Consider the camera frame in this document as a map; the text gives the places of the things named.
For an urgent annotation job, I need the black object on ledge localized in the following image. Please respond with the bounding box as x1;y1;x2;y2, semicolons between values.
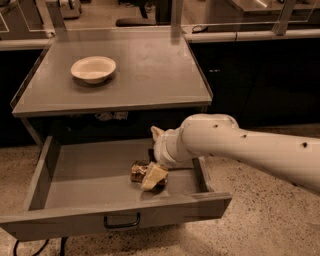
192;25;208;34

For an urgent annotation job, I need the white round bowl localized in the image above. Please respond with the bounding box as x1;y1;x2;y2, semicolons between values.
70;56;116;84

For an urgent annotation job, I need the black floor cable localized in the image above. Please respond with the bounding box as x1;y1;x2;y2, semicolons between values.
12;237;69;256

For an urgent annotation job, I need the grey cabinet counter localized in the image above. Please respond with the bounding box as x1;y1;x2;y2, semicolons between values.
9;25;214;146

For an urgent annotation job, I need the crushed orange can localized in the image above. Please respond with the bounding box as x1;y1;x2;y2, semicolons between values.
130;160;168;188

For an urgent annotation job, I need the black drawer handle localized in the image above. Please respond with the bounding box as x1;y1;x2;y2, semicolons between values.
104;213;140;229

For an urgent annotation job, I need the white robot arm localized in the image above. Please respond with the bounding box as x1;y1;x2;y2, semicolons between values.
151;114;320;194

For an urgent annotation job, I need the grey open top drawer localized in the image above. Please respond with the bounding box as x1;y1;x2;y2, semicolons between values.
0;136;232;241

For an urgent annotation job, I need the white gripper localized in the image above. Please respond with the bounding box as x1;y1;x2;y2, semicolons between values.
141;126;194;191

